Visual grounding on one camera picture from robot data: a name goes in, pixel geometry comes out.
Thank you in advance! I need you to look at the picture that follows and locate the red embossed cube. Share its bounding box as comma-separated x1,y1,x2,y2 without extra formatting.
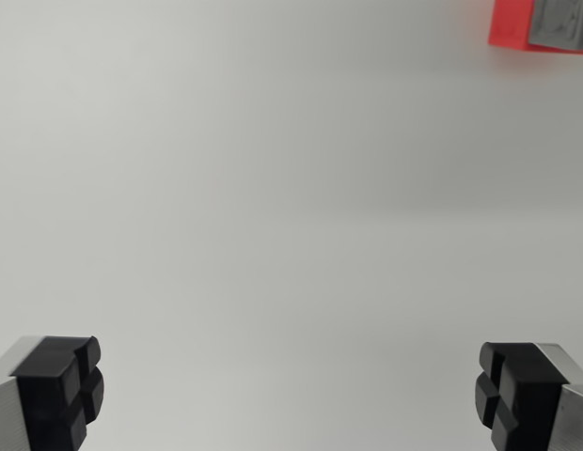
487,0,583,56

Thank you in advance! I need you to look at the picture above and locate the grey embossed cube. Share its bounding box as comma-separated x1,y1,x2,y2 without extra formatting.
528,0,583,54

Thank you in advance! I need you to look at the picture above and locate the black-padded silver gripper left finger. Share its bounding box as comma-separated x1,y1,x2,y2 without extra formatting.
0,334,105,451

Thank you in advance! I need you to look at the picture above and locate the black-padded silver gripper right finger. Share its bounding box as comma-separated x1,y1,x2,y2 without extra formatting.
474,340,583,451

